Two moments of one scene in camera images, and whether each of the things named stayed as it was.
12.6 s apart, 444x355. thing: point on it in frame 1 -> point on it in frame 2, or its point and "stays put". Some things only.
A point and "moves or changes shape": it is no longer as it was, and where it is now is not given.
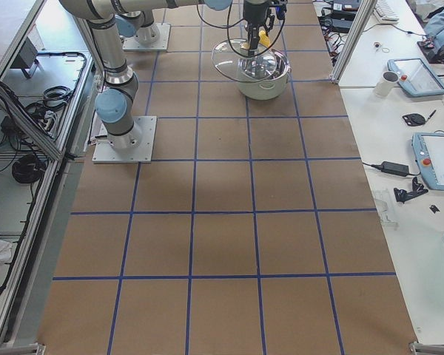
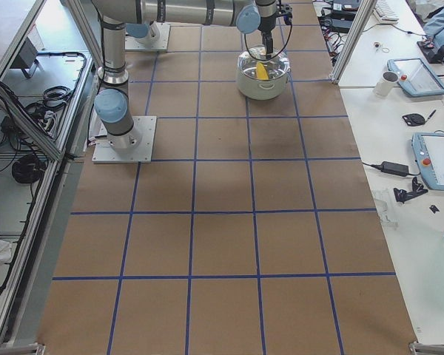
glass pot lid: [231, 59] moves or changes shape
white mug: [386, 84] stays put
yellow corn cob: [262, 39] moves or changes shape
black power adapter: [394, 168] stays put
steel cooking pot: [263, 75] stays put
